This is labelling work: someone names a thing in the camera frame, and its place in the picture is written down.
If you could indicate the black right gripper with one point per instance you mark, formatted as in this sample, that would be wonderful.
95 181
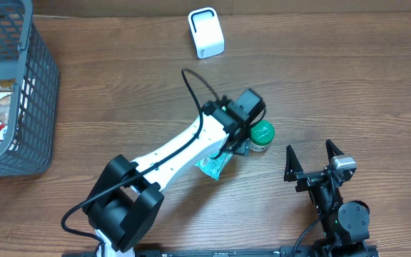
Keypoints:
295 173

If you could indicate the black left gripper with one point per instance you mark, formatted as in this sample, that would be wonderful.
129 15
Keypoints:
241 145

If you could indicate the green lid glass jar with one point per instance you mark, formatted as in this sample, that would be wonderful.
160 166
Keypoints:
261 136

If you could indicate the teal wet wipes pack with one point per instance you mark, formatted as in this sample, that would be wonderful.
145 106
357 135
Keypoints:
214 164

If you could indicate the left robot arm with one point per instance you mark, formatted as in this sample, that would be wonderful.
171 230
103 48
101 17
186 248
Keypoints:
124 202

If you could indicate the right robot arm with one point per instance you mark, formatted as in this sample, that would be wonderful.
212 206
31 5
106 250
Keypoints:
341 228

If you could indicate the white barcode scanner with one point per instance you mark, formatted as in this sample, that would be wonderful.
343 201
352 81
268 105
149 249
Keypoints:
206 32

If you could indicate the grey plastic mesh basket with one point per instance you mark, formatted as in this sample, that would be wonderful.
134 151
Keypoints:
27 147

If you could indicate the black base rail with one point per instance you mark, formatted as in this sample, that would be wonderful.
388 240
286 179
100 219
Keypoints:
283 251

